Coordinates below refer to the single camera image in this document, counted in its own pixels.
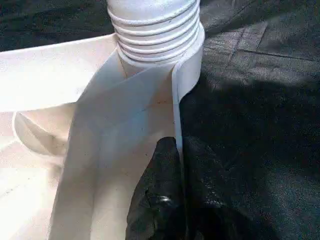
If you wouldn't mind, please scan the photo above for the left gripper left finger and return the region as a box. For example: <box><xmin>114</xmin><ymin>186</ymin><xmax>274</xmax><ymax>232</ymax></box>
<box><xmin>125</xmin><ymin>135</ymin><xmax>186</xmax><ymax>240</ymax></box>

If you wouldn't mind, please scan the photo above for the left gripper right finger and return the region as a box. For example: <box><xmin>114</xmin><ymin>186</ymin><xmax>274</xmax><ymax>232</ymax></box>
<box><xmin>182</xmin><ymin>136</ymin><xmax>261</xmax><ymax>240</ymax></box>

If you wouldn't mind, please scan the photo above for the white plastic table top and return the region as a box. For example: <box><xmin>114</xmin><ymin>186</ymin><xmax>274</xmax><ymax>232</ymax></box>
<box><xmin>0</xmin><ymin>21</ymin><xmax>208</xmax><ymax>240</ymax></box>

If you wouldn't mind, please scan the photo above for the white plastic table leg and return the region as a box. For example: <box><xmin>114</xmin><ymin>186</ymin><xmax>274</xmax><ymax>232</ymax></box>
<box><xmin>106</xmin><ymin>0</ymin><xmax>201</xmax><ymax>64</ymax></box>

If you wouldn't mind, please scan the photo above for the black work mat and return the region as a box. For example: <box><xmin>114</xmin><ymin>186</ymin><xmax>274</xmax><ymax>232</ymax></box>
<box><xmin>0</xmin><ymin>0</ymin><xmax>320</xmax><ymax>240</ymax></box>

